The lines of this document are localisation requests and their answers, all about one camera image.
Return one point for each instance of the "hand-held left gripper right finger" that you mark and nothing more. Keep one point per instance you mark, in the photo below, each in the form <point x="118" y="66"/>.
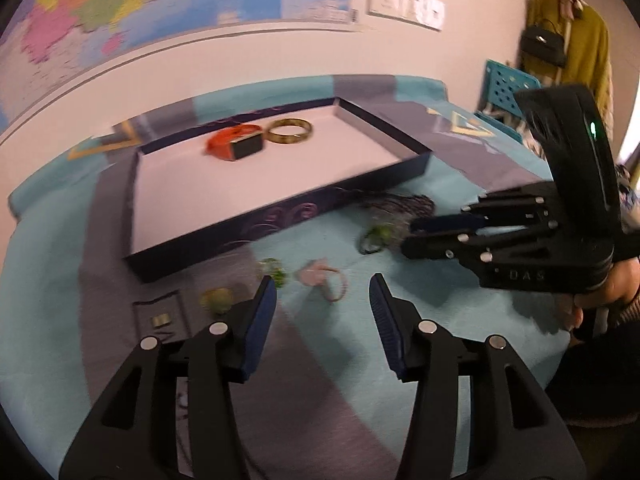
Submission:
<point x="385" y="320"/>

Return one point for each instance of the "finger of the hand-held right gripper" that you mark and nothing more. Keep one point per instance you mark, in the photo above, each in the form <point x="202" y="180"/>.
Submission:
<point x="450" y="222"/>
<point x="430" y="249"/>

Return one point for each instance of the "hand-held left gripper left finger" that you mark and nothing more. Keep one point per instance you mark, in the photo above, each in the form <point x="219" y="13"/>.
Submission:
<point x="257" y="320"/>

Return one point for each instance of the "dark blue shallow box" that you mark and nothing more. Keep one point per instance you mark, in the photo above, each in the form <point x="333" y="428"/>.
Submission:
<point x="250" y="195"/>

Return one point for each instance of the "person's right forearm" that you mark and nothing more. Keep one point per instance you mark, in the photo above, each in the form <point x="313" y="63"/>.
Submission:
<point x="600" y="370"/>

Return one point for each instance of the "person's right hand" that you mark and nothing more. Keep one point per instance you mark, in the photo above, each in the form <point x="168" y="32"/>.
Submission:
<point x="620" y="285"/>

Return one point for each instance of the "teal grey printed tablecloth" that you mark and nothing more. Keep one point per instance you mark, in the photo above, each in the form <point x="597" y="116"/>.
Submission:
<point x="320" y="400"/>

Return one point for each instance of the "blue plastic stool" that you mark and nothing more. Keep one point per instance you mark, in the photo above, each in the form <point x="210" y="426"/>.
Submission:
<point x="507" y="87"/>

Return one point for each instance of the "black earring display card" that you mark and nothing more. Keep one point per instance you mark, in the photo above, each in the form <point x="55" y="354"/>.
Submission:
<point x="150" y="310"/>

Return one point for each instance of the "yellow hanging coat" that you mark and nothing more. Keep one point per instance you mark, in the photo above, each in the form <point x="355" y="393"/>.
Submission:
<point x="590" y="45"/>

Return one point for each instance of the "black handbag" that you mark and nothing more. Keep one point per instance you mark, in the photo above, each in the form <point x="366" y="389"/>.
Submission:
<point x="542" y="45"/>

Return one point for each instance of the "orange smartwatch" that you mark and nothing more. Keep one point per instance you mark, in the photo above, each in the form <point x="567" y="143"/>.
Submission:
<point x="235" y="145"/>

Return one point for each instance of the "gold bangle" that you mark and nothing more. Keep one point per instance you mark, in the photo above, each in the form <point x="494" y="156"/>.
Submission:
<point x="275" y="136"/>

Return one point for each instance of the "colourful wall map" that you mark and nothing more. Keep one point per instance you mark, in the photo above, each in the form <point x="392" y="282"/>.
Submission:
<point x="150" y="0"/>

